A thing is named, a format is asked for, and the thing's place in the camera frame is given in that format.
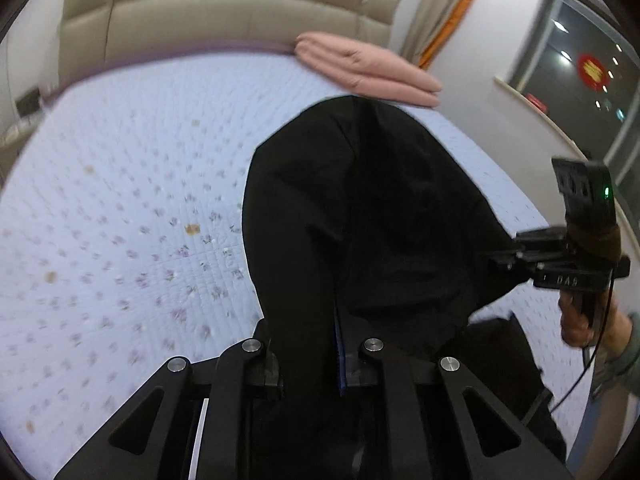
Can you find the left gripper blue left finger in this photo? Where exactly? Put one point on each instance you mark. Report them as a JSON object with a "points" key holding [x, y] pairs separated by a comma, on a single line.
{"points": [[266, 370]]}

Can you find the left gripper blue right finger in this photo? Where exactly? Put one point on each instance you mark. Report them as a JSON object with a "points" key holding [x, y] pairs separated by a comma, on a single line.
{"points": [[350, 334]]}

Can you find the black hooded jacket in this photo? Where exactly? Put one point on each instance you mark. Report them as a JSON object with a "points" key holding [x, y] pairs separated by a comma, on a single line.
{"points": [[353, 207]]}

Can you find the grey sleeve forearm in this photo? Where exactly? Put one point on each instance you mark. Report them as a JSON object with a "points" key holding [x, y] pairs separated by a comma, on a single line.
{"points": [[622, 370]]}

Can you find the right hand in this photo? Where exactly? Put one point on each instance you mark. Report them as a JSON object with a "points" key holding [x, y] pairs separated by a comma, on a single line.
{"points": [[576, 332]]}

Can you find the dark window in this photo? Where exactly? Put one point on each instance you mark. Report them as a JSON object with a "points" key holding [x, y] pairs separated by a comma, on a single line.
{"points": [[580, 70]]}

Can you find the floral quilted bed cover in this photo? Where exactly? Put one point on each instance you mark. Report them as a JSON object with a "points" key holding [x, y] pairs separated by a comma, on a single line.
{"points": [[121, 237]]}

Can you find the folded pink blanket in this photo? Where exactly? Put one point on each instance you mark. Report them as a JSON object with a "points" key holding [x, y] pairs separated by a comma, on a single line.
{"points": [[367, 70]]}

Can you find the beige orange curtain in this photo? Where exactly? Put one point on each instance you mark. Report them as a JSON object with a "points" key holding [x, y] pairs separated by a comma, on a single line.
{"points": [[432, 26]]}

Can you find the white nightstand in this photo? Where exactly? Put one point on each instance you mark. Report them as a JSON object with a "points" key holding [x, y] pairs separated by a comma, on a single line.
{"points": [[15, 136]]}

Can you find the beige padded headboard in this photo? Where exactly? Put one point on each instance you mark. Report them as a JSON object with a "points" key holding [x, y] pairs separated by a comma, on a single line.
{"points": [[95, 34]]}

